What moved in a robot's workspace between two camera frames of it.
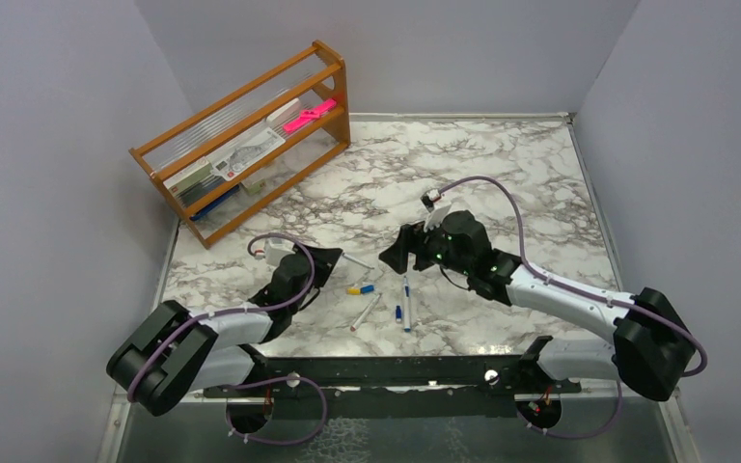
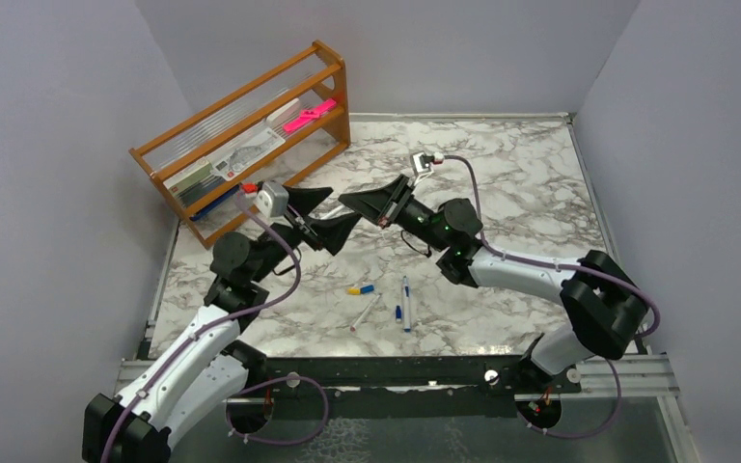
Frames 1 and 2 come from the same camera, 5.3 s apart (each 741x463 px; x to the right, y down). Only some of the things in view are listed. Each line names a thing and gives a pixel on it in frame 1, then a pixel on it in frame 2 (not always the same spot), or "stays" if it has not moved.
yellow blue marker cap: [365, 289] stays
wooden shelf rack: [229, 160] stays
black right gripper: [409, 240] → [381, 205]
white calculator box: [231, 161] stays
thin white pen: [359, 262] → [335, 210]
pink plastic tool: [309, 115] stays
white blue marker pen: [406, 306] stays
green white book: [190, 180] stays
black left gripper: [324, 260] → [315, 232]
